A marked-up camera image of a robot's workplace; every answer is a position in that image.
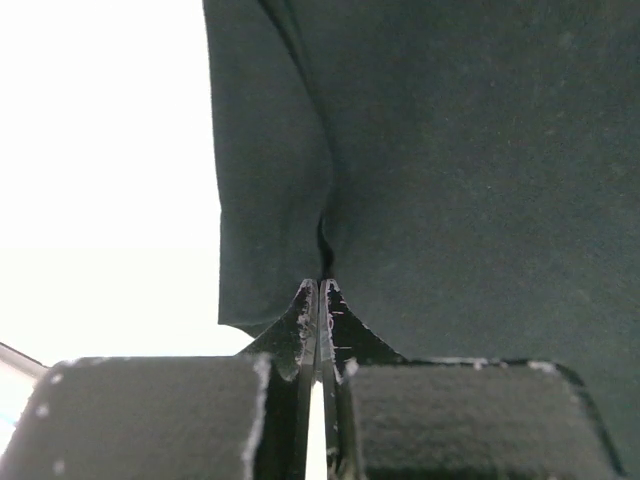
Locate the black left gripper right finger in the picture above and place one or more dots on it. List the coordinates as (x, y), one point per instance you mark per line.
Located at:
(388, 417)

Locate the black t shirt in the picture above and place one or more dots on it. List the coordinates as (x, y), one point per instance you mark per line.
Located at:
(467, 171)

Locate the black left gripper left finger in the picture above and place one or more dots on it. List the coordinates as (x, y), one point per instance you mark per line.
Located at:
(206, 417)

